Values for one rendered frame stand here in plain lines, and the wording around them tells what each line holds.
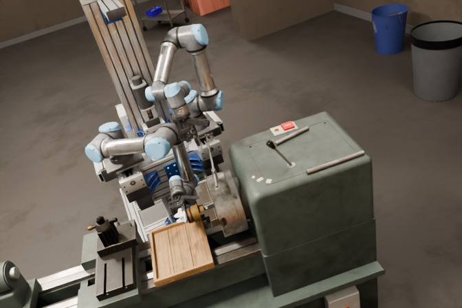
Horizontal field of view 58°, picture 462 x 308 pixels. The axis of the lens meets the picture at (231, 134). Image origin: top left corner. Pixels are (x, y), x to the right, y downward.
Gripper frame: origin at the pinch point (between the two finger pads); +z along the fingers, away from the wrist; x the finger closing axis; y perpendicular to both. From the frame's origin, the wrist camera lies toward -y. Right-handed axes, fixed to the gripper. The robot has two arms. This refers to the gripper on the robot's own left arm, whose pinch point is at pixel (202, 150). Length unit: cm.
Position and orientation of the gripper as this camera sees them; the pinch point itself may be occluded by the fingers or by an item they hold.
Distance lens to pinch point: 203.3
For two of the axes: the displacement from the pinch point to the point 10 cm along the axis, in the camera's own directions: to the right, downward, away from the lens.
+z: 3.5, 8.9, 2.8
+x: 0.6, 2.8, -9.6
